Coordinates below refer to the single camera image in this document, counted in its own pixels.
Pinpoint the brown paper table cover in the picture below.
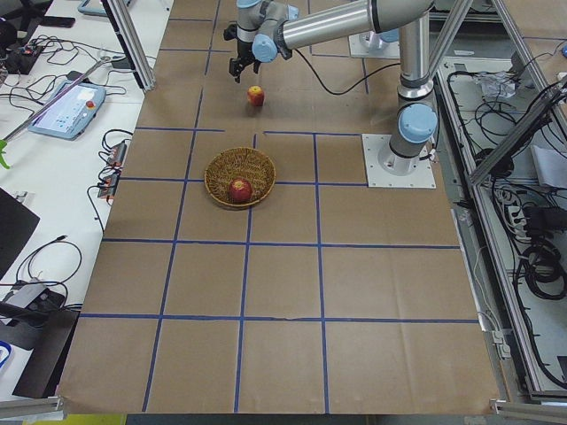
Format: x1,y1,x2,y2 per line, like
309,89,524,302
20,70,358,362
58,1,499,414

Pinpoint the black gripper near basket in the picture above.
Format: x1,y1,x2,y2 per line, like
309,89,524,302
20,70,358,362
223,24,260,84

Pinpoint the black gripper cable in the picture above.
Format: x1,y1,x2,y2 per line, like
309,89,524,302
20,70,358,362
291,48,402,96

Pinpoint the dark red apple in basket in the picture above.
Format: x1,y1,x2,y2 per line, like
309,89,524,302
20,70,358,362
229,178,253,204

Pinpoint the metal rod with green tip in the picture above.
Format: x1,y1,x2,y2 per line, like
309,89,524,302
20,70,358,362
1,56,112,169

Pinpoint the yellow-red apple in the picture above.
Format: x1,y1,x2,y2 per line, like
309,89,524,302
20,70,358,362
247,85,265,107

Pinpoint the black laptop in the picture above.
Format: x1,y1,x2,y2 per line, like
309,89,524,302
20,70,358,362
0,189,40,277

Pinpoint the silver robot arm near basket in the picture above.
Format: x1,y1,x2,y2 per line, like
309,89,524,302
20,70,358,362
223,0,438,176

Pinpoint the aluminium frame post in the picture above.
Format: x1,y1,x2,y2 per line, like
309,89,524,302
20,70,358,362
102,0,156,93

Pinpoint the blue teach pendant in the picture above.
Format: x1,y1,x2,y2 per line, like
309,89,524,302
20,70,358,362
27,82,106,140

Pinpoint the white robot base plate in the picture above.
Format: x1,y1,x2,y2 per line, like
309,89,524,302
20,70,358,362
361,134,436,189
349,30,400,59

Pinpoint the wicker basket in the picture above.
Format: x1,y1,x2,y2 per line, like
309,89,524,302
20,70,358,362
205,147,276,210

